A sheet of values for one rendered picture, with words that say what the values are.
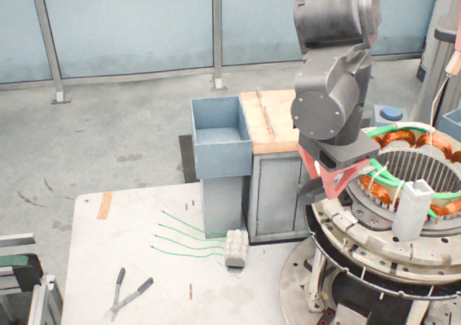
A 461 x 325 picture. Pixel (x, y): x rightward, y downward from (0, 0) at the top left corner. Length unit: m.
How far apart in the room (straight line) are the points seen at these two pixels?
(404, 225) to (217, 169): 0.40
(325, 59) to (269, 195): 0.54
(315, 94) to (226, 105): 0.59
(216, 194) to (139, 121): 1.94
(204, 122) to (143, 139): 1.70
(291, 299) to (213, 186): 0.27
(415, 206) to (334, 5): 0.29
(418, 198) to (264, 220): 0.47
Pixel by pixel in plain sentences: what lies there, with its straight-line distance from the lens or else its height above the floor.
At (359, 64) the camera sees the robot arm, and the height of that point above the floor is 1.36.
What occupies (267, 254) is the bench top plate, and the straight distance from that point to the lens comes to 1.09.
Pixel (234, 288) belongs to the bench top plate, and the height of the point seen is 0.78.
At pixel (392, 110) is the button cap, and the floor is 1.05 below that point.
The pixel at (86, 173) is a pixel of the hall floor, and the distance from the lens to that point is 2.60.
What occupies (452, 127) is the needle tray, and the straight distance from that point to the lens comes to 1.08.
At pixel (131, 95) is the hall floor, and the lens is 3.19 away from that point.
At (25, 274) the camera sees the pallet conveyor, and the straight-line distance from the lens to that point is 1.20.
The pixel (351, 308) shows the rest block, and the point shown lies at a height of 0.87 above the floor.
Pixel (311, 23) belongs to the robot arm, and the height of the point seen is 1.40.
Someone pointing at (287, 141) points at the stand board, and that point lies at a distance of 0.93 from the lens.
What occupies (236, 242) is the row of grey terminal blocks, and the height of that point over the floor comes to 0.82.
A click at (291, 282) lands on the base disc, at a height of 0.80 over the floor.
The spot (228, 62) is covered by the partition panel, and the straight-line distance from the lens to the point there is 3.17.
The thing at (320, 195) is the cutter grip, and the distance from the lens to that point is 0.66.
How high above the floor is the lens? 1.61
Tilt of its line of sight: 38 degrees down
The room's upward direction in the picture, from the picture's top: straight up
